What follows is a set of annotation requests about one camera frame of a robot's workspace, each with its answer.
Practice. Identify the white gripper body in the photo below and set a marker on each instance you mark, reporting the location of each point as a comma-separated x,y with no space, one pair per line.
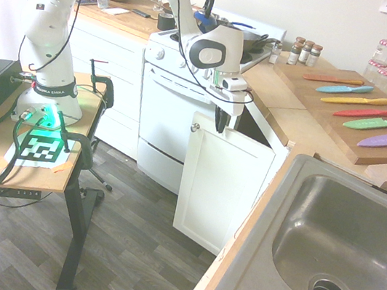
233,105

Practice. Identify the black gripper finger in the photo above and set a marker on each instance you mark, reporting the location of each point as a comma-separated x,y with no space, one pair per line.
217,119
224,124

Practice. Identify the white cabinet door with knob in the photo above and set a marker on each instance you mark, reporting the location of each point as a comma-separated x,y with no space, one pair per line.
223,186

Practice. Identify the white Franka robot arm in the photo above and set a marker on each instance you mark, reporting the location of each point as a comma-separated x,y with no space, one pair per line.
49,67

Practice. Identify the white stove with oven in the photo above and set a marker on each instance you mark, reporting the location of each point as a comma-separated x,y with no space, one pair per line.
168,119

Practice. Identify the glass salt shaker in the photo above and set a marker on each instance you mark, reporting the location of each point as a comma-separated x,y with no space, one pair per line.
275,53

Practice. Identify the black wok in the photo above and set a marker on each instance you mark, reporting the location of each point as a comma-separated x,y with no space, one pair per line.
256,41

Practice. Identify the spice jar brown lid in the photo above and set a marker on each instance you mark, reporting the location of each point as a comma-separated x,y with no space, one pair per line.
294,54
300,40
305,52
315,55

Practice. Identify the large wooden cutting board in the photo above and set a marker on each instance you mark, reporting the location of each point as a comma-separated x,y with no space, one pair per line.
314,101

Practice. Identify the orange knife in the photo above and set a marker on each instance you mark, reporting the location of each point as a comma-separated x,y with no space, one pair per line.
325,78

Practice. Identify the black tape roll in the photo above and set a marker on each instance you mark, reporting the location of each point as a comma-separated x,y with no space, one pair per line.
165,23

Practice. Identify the blue knife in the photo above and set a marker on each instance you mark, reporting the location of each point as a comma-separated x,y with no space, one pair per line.
338,89

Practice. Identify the yellow knife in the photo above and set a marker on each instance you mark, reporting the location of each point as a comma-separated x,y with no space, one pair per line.
351,100

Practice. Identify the white base cabinets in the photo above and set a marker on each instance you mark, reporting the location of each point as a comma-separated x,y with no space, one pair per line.
110,65

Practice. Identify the small black remote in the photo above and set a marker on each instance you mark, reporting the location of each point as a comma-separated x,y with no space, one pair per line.
140,13

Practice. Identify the grey stand leg with caster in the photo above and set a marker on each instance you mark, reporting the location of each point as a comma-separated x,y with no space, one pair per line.
100,178

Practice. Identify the red knife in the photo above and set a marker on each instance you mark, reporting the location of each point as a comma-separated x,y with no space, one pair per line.
364,113

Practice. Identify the green knife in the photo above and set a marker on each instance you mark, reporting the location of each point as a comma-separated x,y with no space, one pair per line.
373,124

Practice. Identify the glass jar red checkered lid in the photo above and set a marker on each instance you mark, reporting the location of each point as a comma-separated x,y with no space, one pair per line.
386,80
385,52
374,70

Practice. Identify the stainless steel double sink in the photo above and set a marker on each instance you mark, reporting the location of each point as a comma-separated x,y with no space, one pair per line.
310,244

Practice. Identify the white notepad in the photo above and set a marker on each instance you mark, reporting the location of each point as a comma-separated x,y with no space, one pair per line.
115,11

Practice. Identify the long dark remote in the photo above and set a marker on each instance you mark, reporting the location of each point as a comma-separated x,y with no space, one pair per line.
87,1

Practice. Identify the printed marker tag sheet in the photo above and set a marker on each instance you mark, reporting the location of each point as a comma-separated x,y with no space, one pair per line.
40,148

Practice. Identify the table height control panel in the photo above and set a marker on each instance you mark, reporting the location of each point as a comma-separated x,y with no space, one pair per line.
18,193

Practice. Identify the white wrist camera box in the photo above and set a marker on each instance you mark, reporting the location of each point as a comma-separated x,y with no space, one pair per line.
234,84

